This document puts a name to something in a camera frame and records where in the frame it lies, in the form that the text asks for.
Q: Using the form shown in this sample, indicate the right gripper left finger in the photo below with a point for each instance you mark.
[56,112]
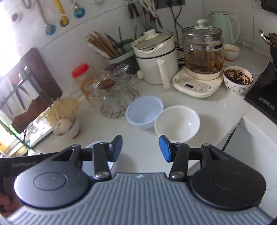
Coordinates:
[97,155]

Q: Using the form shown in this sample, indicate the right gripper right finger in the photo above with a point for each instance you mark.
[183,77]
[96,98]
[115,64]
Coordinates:
[180,154]

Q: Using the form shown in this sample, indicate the light blue plastic bowl front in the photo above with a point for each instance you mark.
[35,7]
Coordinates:
[87,165]

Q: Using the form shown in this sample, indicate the light blue plastic bowl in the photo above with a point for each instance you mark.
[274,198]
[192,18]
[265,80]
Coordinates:
[87,165]
[143,112]

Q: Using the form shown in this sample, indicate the white ceramic bowl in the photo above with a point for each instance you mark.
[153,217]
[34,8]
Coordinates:
[178,123]

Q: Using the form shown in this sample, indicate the person's left hand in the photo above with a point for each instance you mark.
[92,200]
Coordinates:
[10,204]

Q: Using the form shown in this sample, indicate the bowl with onion and mushrooms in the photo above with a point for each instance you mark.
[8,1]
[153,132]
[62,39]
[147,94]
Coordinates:
[67,128]

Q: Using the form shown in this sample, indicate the light blue plastic bowl back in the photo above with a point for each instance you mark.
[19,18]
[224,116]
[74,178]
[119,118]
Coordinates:
[143,112]

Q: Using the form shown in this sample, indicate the dark wooden cutting board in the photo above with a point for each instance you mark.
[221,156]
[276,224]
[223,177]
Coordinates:
[50,88]

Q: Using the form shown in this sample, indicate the red-lid plastic jar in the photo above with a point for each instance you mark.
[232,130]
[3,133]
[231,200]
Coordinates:
[84,75]

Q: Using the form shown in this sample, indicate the patterned bowl with spices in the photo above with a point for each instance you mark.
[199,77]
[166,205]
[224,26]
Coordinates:
[237,79]

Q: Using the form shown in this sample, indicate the black induction cooktop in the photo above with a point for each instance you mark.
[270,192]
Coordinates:
[263,94]

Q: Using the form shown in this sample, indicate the green chopstick holder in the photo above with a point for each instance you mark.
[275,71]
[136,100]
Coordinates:
[114,52]

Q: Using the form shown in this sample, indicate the white electric cooking pot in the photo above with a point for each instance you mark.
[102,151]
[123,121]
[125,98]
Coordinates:
[156,55]

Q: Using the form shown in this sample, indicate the glass health kettle with base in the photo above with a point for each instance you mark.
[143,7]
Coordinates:
[203,53]

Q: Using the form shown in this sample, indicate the small bowl with sauce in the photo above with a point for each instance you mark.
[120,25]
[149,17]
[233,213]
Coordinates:
[231,52]

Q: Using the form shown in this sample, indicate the mint green electric kettle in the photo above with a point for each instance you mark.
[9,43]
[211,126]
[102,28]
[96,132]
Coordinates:
[223,20]

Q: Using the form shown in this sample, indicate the steel wok pot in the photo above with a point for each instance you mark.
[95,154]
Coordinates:
[270,39]

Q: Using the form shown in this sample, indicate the hanging scissors and utensils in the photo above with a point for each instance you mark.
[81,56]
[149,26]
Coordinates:
[146,12]

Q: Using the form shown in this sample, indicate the wire rack with glass cups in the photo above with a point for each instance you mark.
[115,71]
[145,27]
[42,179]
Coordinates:
[113,90]

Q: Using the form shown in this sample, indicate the black wall power outlet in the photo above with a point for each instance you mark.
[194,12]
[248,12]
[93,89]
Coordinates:
[165,3]

